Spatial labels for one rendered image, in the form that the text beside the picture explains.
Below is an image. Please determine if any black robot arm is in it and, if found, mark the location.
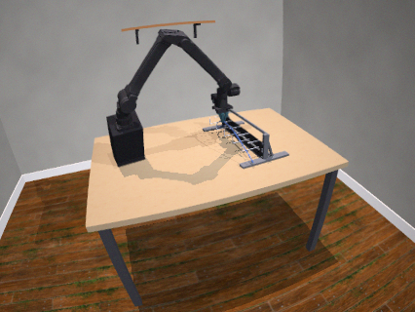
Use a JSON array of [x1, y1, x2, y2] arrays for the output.
[[114, 29, 240, 132]]

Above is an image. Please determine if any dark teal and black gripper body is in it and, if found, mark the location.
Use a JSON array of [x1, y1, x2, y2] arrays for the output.
[[212, 98, 233, 114]]

